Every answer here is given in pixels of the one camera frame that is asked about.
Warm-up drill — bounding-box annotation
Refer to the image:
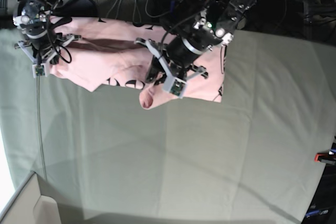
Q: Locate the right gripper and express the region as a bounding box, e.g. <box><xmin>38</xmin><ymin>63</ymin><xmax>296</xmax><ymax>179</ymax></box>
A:
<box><xmin>14</xmin><ymin>33</ymin><xmax>82</xmax><ymax>65</ymax></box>

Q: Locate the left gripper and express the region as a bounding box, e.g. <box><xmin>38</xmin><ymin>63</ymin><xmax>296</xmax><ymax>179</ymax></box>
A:
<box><xmin>145</xmin><ymin>37</ymin><xmax>208</xmax><ymax>85</ymax></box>

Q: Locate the red black table clamp right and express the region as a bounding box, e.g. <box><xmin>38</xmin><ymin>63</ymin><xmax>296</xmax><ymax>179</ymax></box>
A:
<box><xmin>314</xmin><ymin>148</ymin><xmax>335</xmax><ymax>165</ymax></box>

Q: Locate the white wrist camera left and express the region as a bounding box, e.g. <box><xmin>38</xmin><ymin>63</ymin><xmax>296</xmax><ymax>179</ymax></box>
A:
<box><xmin>163</xmin><ymin>76</ymin><xmax>187</xmax><ymax>99</ymax></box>

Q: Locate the green table cloth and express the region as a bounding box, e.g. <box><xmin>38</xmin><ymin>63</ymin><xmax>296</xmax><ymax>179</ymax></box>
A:
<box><xmin>1</xmin><ymin>30</ymin><xmax>335</xmax><ymax>223</ymax></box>

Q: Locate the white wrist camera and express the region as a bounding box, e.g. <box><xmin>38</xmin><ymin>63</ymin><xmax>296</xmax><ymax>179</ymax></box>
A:
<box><xmin>163</xmin><ymin>76</ymin><xmax>187</xmax><ymax>99</ymax></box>
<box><xmin>32</xmin><ymin>63</ymin><xmax>50</xmax><ymax>79</ymax></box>

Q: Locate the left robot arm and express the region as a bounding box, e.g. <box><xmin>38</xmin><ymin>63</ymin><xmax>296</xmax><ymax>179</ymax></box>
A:
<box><xmin>135</xmin><ymin>0</ymin><xmax>256</xmax><ymax>87</ymax></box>

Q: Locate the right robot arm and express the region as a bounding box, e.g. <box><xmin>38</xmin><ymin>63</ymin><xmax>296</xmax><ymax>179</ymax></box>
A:
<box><xmin>13</xmin><ymin>0</ymin><xmax>79</xmax><ymax>66</ymax></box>

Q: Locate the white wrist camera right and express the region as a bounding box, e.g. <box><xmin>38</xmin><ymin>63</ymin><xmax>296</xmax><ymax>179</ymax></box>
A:
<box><xmin>32</xmin><ymin>63</ymin><xmax>50</xmax><ymax>79</ymax></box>

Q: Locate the beige cardboard box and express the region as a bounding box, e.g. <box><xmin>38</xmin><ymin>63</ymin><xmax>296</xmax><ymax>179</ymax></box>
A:
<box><xmin>1</xmin><ymin>172</ymin><xmax>61</xmax><ymax>224</ymax></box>

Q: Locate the pink t-shirt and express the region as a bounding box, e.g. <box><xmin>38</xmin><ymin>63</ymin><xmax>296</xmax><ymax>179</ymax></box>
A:
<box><xmin>47</xmin><ymin>16</ymin><xmax>226</xmax><ymax>110</ymax></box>

